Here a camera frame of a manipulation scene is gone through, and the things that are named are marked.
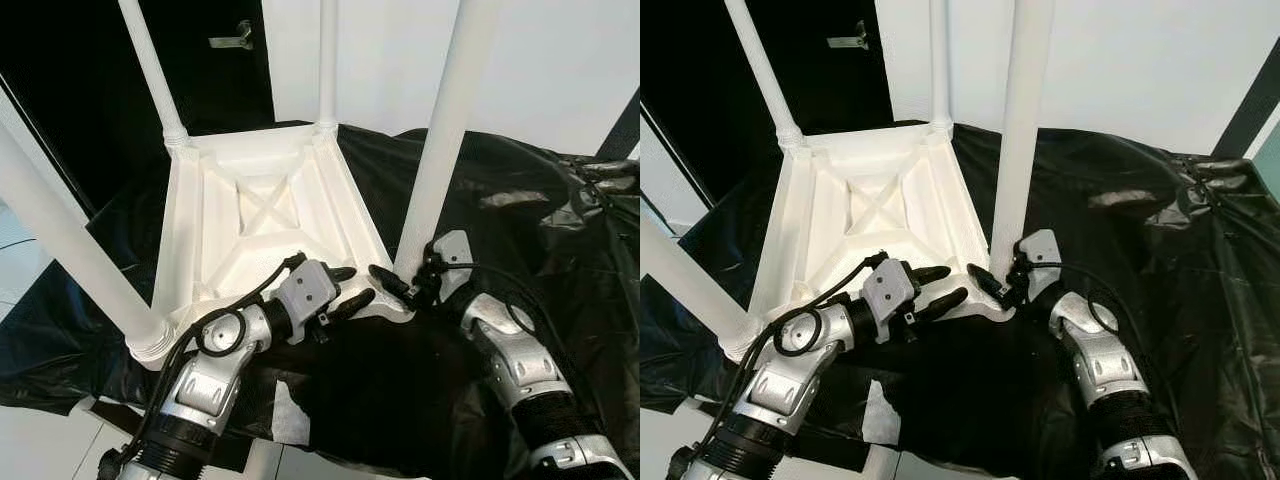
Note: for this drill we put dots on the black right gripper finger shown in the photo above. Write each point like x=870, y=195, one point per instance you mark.
x=390, y=281
x=986, y=280

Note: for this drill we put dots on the white plastic children table top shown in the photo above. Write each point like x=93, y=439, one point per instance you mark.
x=250, y=250
x=850, y=250

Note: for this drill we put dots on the white tapered table leg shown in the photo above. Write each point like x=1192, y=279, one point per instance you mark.
x=328, y=60
x=765, y=70
x=150, y=70
x=700, y=290
x=445, y=130
x=940, y=60
x=70, y=250
x=1020, y=130

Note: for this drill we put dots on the black plastic cover sheet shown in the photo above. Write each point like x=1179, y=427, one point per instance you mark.
x=540, y=300
x=1160, y=300

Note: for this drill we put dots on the white support table leg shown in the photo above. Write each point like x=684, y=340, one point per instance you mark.
x=265, y=462
x=882, y=464

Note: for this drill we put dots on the black door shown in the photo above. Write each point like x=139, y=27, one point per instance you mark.
x=220, y=90
x=830, y=90

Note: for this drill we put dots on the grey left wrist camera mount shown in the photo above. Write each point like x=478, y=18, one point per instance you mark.
x=305, y=290
x=885, y=290

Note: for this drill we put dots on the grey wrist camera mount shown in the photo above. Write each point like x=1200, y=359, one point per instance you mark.
x=452, y=252
x=1040, y=252
x=305, y=290
x=885, y=290

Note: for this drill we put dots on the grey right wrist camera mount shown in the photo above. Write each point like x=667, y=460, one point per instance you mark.
x=452, y=252
x=1040, y=252

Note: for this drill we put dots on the dark window frame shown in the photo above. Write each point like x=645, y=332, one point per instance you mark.
x=1250, y=110
x=625, y=125

